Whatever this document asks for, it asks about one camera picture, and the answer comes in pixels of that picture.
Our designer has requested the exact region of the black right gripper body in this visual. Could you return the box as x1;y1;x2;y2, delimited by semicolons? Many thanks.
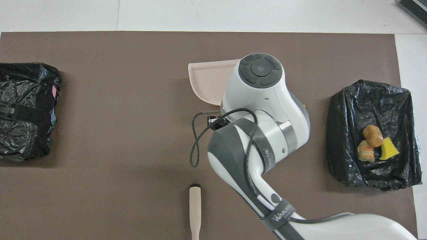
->
207;113;231;131

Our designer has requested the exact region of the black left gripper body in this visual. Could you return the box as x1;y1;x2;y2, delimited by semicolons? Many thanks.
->
0;102;44;123

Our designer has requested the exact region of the beige plastic dustpan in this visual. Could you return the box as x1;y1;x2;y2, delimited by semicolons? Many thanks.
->
188;59;241;106

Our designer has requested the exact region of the beige hand brush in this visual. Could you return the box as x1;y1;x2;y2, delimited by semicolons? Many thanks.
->
189;183;202;240

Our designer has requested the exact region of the pale foam piece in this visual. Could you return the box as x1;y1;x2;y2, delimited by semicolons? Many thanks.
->
357;140;376;163

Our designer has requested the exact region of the brown potato shaped piece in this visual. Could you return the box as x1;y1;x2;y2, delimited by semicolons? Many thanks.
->
363;125;383;147

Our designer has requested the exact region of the black bag bin pink spot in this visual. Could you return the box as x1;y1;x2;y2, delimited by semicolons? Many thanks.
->
0;63;62;162

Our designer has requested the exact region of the black bag lined bin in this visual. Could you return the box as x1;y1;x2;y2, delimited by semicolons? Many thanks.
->
327;79;423;191

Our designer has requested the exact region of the brown table mat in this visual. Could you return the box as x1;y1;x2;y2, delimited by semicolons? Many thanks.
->
0;31;418;240

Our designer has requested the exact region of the grey ribbed device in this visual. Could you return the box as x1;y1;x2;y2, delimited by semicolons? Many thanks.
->
398;0;427;29

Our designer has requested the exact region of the right arm black gripper cable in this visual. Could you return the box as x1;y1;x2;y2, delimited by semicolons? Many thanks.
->
190;108;354;224

